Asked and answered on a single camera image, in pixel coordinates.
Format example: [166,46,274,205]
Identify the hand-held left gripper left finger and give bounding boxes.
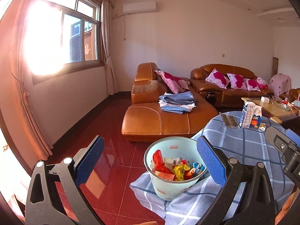
[25,135,106,225]

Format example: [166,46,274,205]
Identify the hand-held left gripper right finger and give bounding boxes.
[196,135,275,225]

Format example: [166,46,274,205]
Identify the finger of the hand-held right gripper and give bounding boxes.
[265,126,291,152]
[285,129,300,148]

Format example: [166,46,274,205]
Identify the orange blue snack wrapper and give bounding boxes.
[185,162,207,177]

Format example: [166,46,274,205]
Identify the yellow plastic bag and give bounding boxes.
[172,164,190,181]

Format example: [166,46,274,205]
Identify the clear plastic wrapper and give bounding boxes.
[163,157,182,166]

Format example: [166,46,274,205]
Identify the orange paper box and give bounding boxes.
[155,171,176,181]

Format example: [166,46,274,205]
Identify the red plastic bag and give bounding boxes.
[152,150,175,175]

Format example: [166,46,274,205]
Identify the teal cartoon print bin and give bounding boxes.
[144,136,209,201]

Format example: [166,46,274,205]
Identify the person's right forearm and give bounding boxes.
[280,192,297,218]

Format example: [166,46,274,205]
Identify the wooden glass top coffee table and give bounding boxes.
[241,96,300,125]

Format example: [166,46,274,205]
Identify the blue grey plaid tablecloth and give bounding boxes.
[130,111,298,225]

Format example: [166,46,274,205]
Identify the white milk carton blue label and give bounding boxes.
[250,105,262,128]

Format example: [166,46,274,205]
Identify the brown leather armchair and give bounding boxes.
[279,88,300,104]

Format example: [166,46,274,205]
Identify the tall white carton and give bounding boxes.
[238,101,256,129]

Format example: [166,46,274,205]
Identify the foil blister pack leaflet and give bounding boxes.
[219,112,239,129]

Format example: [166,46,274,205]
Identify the pink floral cover cloth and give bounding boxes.
[268,73,291,96]

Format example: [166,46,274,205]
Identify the pink floral cloth bundle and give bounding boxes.
[256,77,269,89]

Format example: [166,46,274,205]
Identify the pink floral pillow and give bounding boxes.
[206,68,230,89]
[226,73,247,90]
[244,78,261,92]
[154,70,190,94]

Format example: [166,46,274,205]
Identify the folded blue plaid bedding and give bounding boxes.
[159,92,198,115]

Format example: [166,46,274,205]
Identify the brown leather chaise sofa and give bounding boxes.
[121,62,219,142]

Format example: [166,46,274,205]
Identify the beige curtain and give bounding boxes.
[101,0,119,95]
[0,0,54,161]

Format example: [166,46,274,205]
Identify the sliding glass window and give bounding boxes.
[30,0,105,85]

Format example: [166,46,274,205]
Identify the air conditioner pipe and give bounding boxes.
[112,13,128,41]

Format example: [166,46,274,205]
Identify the white wall air conditioner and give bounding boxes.
[123,1,156,14]

